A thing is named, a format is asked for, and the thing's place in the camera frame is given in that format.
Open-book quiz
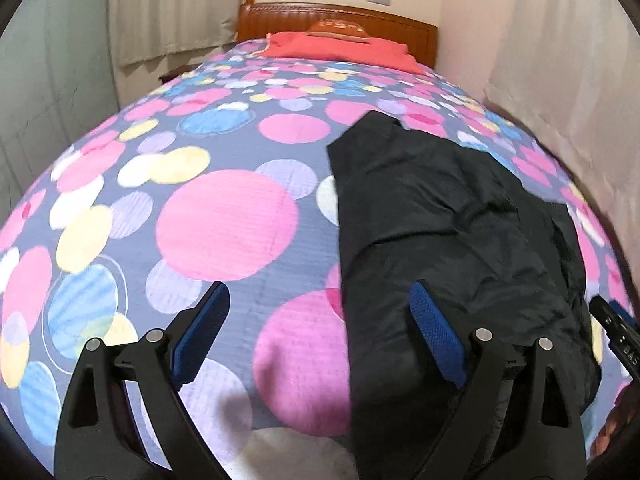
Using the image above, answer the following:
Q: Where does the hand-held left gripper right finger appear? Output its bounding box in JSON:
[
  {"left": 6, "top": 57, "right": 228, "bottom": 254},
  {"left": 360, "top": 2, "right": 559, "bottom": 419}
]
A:
[{"left": 409, "top": 281, "right": 588, "bottom": 480}]

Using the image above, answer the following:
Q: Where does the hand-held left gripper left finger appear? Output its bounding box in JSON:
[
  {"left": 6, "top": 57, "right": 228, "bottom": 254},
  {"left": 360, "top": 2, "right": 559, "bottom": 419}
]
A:
[{"left": 54, "top": 281, "right": 232, "bottom": 480}]

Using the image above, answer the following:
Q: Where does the black puffer jacket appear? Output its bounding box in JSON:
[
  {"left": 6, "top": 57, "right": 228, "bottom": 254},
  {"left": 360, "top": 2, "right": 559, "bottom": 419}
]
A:
[{"left": 326, "top": 109, "right": 603, "bottom": 480}]

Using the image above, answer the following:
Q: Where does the person's right forearm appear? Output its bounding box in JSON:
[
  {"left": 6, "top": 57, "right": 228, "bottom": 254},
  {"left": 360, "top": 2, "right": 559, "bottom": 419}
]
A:
[{"left": 590, "top": 385, "right": 638, "bottom": 461}]

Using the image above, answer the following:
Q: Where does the dotted colourful bedspread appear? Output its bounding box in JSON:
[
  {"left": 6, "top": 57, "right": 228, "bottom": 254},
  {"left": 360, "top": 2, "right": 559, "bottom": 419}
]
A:
[{"left": 0, "top": 37, "right": 640, "bottom": 480}]

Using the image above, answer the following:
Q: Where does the frosted glass door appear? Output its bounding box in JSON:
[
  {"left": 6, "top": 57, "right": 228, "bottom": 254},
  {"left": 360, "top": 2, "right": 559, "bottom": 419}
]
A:
[{"left": 0, "top": 0, "right": 121, "bottom": 211}]

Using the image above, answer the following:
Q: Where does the red pillow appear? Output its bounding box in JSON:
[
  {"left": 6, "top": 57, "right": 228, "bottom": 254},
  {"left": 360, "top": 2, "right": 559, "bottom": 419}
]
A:
[{"left": 260, "top": 31, "right": 426, "bottom": 75}]

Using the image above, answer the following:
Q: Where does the wooden headboard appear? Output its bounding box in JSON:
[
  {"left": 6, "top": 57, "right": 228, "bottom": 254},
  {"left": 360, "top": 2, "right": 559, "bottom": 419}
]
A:
[{"left": 235, "top": 0, "right": 440, "bottom": 68}]

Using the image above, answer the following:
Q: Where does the orange cushion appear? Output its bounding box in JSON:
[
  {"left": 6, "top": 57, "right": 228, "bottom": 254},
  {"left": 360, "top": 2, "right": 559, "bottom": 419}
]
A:
[{"left": 306, "top": 20, "right": 372, "bottom": 41}]

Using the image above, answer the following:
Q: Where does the cream curtain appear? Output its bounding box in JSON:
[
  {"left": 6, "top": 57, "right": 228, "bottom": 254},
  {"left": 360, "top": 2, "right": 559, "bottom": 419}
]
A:
[{"left": 107, "top": 0, "right": 238, "bottom": 68}]

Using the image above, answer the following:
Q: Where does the white wall cloth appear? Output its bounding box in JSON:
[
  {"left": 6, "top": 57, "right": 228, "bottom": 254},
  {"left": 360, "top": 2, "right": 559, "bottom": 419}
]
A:
[{"left": 482, "top": 0, "right": 640, "bottom": 241}]

